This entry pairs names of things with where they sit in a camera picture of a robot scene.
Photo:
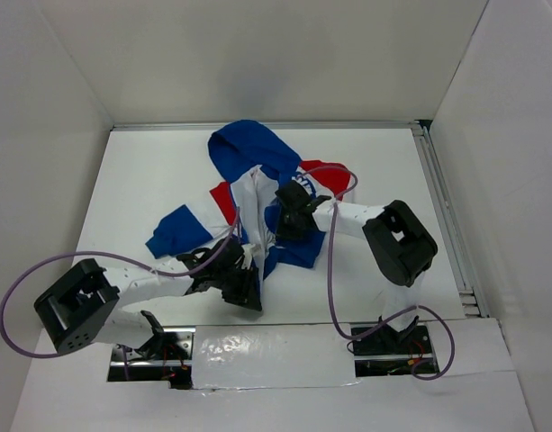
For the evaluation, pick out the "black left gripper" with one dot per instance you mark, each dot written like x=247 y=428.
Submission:
x=248 y=293

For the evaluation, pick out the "blue white red jacket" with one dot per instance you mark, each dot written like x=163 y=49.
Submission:
x=253 y=163

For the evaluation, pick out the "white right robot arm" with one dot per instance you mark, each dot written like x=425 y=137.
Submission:
x=401 y=246

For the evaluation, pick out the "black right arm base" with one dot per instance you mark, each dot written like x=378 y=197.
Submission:
x=384 y=353

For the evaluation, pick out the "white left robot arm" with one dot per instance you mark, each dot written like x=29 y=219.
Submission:
x=89 y=302

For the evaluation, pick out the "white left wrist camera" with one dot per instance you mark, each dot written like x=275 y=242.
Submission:
x=250 y=251

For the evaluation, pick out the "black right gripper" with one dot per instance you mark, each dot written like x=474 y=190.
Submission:
x=284 y=232

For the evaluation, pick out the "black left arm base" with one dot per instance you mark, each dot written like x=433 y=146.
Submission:
x=166 y=356

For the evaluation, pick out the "white taped panel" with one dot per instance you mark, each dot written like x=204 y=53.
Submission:
x=271 y=357

